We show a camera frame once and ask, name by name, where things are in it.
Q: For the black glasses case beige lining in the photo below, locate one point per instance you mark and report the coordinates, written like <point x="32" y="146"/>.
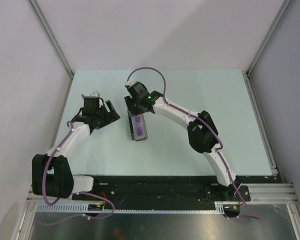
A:
<point x="130" y="125"/>

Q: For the left aluminium frame post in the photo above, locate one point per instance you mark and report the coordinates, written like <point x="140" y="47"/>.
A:
<point x="42" y="20"/>

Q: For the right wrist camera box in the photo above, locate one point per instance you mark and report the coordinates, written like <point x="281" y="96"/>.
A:
<point x="128" y="84"/>

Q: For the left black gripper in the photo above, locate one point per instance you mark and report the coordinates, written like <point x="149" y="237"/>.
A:
<point x="111" y="116"/>

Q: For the aluminium frame post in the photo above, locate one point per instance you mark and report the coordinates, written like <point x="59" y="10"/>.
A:
<point x="270" y="34"/>
<point x="42" y="20"/>

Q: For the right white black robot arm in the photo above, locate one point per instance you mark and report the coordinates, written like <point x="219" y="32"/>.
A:
<point x="202" y="133"/>

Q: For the pink frame purple sunglasses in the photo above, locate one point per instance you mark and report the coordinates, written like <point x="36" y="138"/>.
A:
<point x="139" y="127"/>

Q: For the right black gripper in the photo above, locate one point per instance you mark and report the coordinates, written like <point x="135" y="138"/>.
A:
<point x="129" y="101"/>

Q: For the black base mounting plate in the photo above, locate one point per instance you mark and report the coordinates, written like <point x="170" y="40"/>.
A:
<point x="160" y="190"/>

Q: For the aluminium extrusion rail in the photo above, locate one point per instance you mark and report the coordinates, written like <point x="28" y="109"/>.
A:
<point x="272" y="193"/>

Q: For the right aluminium frame post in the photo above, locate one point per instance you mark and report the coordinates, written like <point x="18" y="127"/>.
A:
<point x="270" y="34"/>

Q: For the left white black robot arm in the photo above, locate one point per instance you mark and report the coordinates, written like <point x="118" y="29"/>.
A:
<point x="52" y="176"/>

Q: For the grey slotted cable duct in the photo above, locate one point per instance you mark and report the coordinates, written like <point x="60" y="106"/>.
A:
<point x="180" y="208"/>

